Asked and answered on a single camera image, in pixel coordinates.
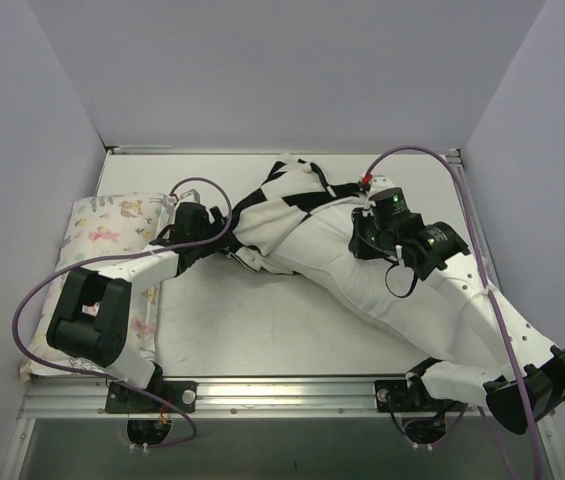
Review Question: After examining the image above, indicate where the white pillow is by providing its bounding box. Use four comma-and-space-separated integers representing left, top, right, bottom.
266, 197, 483, 364

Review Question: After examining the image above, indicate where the black white checkered pillowcase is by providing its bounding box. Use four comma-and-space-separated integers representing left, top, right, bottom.
222, 155, 363, 275

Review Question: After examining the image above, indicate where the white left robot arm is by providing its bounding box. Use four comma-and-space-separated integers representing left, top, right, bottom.
46, 201, 232, 411

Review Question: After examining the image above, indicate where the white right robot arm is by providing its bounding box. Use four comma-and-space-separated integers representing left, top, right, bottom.
349, 187, 565, 435

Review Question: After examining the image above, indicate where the animal print pillow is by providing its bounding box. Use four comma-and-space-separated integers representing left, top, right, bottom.
28, 193, 175, 372

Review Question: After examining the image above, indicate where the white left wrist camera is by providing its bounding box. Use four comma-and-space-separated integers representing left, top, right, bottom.
168, 189, 200, 205

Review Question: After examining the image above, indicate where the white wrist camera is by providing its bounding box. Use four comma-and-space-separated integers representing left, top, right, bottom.
360, 174, 395, 196
168, 189, 200, 205

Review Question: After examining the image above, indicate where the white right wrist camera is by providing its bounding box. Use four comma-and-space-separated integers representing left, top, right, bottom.
360, 174, 395, 196

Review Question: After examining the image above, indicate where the aluminium right frame rail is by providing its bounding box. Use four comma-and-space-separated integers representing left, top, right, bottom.
446, 148, 501, 288

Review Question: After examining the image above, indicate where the aluminium frame rail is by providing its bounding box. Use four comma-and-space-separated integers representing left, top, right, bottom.
446, 148, 501, 288
105, 143, 463, 161
16, 375, 553, 420

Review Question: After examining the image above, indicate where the aluminium back frame rail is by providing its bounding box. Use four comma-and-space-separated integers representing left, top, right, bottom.
105, 143, 463, 161

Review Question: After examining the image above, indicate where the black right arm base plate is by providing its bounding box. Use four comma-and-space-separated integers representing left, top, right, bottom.
374, 377, 462, 414

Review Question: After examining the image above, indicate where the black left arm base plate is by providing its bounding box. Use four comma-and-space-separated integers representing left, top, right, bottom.
104, 379, 198, 414

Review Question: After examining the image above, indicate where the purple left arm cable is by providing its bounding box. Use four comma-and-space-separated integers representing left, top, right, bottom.
11, 178, 236, 447

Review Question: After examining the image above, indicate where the aluminium front frame rail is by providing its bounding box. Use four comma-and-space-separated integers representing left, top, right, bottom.
16, 375, 553, 420

